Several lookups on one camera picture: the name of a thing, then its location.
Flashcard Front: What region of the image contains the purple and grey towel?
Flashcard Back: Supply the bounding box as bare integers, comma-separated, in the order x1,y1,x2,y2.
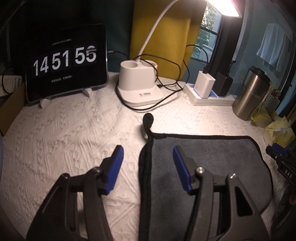
138,113,273,240

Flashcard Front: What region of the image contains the yellow plastic bag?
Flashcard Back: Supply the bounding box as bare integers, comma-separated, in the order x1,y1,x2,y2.
250,106,295,148

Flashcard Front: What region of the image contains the stainless steel tumbler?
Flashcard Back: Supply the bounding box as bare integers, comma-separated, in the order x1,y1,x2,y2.
232,66,271,121

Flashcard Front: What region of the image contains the white textured table cloth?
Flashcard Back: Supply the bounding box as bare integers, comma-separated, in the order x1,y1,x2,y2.
1,72,285,240

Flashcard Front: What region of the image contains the white hanging shirt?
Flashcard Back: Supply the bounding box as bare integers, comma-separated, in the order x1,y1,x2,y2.
256,23,289,72

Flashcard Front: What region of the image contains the white charger adapter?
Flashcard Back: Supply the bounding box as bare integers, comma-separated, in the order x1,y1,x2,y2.
194,71,216,98

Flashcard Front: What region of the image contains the white power strip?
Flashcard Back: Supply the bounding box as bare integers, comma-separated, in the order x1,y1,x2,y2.
181,82,236,107

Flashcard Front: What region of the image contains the cardboard box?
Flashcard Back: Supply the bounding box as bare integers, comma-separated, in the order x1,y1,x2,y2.
0,83,26,136

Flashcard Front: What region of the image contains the white tablet stand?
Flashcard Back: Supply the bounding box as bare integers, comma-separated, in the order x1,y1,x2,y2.
39,88,92,109

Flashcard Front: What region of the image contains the white desk lamp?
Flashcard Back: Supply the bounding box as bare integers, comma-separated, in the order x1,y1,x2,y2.
115,1,242,111

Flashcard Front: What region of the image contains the tablet showing clock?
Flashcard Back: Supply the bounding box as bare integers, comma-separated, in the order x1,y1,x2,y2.
26,24,108,102

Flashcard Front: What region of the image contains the yellow curtain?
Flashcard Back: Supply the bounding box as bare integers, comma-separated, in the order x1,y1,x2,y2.
129,1,207,80

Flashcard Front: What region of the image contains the black lamp cable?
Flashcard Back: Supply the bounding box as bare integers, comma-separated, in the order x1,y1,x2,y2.
115,44,210,113

